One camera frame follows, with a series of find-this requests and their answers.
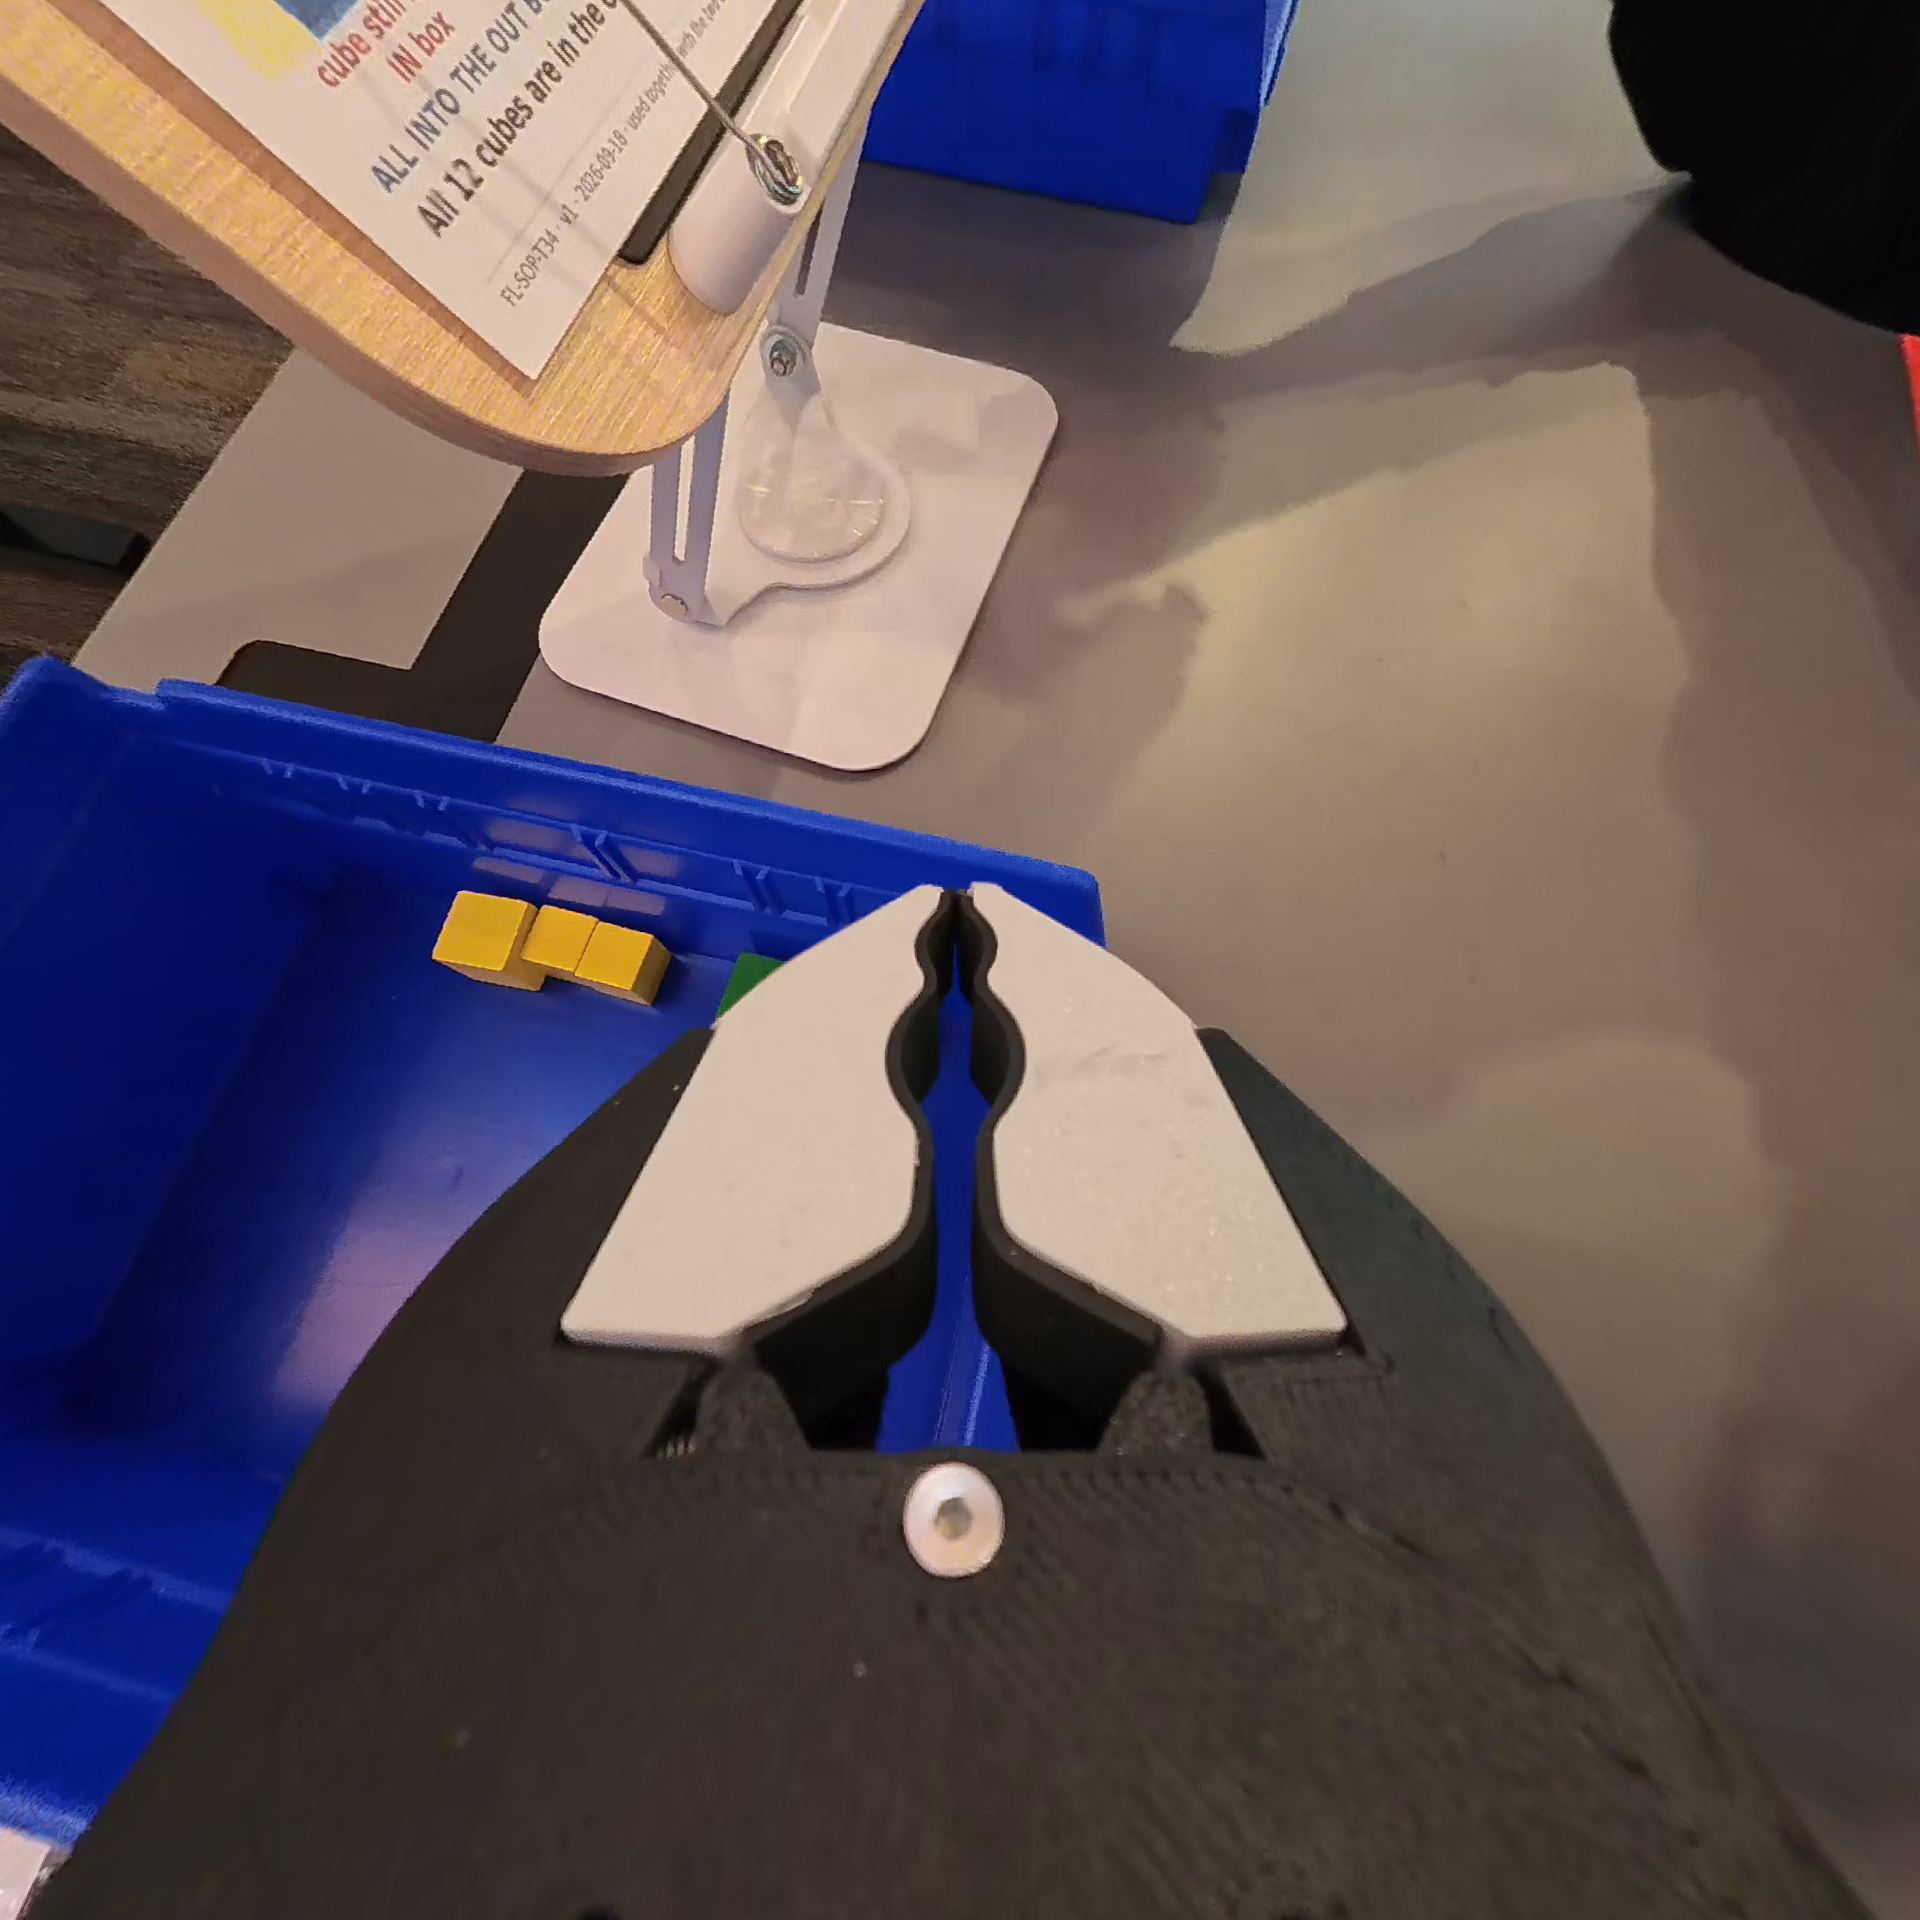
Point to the wooden document stand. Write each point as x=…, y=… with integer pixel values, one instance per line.
x=644, y=392

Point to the red cube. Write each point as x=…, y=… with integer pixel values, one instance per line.
x=1911, y=382

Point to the blue plastic bin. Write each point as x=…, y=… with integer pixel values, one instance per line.
x=225, y=1050
x=1050, y=92

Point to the dark cloth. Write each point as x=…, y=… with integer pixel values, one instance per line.
x=1787, y=135

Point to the yellow cube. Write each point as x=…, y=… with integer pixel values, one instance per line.
x=481, y=932
x=622, y=961
x=557, y=939

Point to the printed instruction sheet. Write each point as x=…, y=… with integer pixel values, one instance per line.
x=495, y=153

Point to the green cube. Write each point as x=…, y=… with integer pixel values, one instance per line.
x=746, y=985

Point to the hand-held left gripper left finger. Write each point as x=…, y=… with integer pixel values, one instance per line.
x=767, y=1156

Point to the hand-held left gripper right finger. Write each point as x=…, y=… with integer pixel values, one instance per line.
x=1156, y=1170

